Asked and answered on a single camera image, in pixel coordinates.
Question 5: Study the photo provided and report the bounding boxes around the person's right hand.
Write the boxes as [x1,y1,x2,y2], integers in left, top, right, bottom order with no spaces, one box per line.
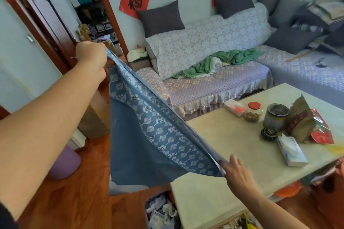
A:
[219,155,260,200]

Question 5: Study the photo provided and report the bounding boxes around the person's left hand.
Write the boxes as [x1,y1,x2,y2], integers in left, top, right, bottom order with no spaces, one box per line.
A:
[76,41,108,83]

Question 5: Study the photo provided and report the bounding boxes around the wooden drawer white front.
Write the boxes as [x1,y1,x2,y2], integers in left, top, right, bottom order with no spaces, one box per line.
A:
[209,209,263,229]

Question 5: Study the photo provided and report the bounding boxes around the white blue tissue pack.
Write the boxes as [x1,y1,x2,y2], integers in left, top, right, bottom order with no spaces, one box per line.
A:
[277,133,309,168]

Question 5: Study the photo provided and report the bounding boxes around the white red tissue pack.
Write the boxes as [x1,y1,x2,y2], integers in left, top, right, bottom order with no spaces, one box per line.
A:
[223,99,247,118]

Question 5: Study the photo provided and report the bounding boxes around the red lid glass jar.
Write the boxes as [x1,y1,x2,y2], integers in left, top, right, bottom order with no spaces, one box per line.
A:
[244,101,263,123]

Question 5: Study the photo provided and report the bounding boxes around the blue patterned cloth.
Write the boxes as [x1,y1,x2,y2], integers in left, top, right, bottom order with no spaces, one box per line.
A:
[106,49,230,196]

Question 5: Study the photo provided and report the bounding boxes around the person's left forearm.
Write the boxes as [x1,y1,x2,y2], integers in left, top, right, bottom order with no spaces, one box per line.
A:
[0,62,107,221]

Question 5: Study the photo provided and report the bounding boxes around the person's right forearm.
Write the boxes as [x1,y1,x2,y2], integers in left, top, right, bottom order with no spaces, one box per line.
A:
[236,187,310,229]

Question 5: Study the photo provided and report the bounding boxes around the person's black shirt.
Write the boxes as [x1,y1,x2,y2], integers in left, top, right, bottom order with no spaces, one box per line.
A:
[0,202,19,229]

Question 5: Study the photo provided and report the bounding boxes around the golden figurine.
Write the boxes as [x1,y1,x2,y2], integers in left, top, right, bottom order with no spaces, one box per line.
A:
[78,23,92,42]

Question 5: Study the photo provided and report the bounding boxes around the cream marble table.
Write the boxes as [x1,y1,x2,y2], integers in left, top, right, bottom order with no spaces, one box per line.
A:
[169,83,344,229]

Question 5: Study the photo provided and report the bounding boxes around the yellow tape measure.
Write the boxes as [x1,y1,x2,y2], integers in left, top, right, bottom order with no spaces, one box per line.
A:
[243,211,257,229]

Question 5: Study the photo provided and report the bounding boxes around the orange plastic basin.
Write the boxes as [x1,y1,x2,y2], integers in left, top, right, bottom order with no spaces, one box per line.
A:
[273,180,303,199]

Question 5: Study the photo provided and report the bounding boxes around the grey side stool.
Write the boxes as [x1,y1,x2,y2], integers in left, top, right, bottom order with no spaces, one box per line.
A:
[128,58,152,72]

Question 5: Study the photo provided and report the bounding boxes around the dark patterned canister lid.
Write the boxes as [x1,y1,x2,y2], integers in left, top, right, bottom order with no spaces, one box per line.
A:
[260,127,279,142]

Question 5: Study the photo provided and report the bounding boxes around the brown panelled inner door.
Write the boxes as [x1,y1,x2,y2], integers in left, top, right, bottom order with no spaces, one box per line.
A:
[8,0,78,70]

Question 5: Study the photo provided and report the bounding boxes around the olive brown perforated box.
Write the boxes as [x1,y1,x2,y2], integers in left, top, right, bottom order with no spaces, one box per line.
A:
[77,89,111,141]

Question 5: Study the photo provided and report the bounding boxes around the red diamond paper poster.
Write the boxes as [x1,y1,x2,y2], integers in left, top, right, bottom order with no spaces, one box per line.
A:
[118,0,151,20]

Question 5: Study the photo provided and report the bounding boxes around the grey open canister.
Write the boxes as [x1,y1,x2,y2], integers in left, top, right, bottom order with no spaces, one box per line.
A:
[262,103,290,132]

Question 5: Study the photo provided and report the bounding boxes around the brown paper tea bag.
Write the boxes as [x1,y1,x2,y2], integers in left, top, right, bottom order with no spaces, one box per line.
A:
[285,94,316,143]

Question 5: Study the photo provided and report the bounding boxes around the small bin with lavender bag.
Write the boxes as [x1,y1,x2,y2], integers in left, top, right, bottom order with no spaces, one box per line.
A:
[144,190,182,229]

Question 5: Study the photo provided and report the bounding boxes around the red snack packet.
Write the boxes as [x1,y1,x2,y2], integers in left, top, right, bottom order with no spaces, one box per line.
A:
[310,108,335,145]

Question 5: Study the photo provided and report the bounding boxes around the dark brown wooden door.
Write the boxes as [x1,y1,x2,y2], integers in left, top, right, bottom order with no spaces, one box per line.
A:
[0,105,11,121]

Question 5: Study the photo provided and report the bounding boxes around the purple cylindrical stool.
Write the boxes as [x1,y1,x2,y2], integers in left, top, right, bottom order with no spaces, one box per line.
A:
[47,145,82,181]

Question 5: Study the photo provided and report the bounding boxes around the green blanket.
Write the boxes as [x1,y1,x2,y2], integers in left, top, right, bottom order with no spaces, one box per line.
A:
[172,48,265,79]

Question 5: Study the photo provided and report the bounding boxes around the purple quilted sofa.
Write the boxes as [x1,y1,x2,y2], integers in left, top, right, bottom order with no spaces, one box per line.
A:
[134,2,344,118]

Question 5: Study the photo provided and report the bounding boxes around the thin wooden stick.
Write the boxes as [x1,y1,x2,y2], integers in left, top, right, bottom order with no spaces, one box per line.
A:
[285,49,317,63]

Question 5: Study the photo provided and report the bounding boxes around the red brown doorway frame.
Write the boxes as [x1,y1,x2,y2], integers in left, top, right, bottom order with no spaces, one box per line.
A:
[0,0,129,75]

